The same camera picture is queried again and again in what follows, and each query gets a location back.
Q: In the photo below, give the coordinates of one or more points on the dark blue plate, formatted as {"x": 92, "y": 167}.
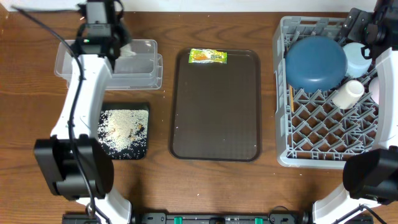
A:
{"x": 315, "y": 63}

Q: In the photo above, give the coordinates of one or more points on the cream plastic cup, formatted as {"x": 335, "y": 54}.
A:
{"x": 348, "y": 94}

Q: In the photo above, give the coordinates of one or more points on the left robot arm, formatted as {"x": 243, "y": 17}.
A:
{"x": 72, "y": 161}

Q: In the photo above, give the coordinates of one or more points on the light blue bowl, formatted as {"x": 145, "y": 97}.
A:
{"x": 357, "y": 64}

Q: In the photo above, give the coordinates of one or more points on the white napkin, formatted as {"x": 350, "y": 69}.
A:
{"x": 127, "y": 51}

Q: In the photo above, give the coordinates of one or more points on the pink bowl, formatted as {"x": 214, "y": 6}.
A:
{"x": 374, "y": 89}

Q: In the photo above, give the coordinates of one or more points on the rice food waste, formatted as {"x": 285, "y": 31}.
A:
{"x": 124, "y": 129}

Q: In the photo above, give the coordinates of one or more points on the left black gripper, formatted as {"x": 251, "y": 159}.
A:
{"x": 123, "y": 38}

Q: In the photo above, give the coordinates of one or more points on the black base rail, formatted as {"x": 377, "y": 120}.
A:
{"x": 161, "y": 218}

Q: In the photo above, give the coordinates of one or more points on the grey dishwasher rack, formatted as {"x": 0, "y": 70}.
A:
{"x": 310, "y": 131}

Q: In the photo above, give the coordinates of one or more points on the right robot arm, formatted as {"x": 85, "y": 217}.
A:
{"x": 370, "y": 178}

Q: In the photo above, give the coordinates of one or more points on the black tray bin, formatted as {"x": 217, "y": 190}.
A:
{"x": 124, "y": 132}

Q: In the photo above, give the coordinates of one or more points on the brown serving tray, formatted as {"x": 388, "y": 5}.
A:
{"x": 216, "y": 108}

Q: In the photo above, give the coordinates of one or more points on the clear plastic bin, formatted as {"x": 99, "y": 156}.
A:
{"x": 140, "y": 71}

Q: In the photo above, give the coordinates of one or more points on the wooden chopstick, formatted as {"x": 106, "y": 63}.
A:
{"x": 290, "y": 98}

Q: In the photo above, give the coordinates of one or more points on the yellow green snack wrapper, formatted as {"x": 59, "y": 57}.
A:
{"x": 207, "y": 56}

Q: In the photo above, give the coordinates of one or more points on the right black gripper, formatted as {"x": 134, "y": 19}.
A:
{"x": 355, "y": 23}

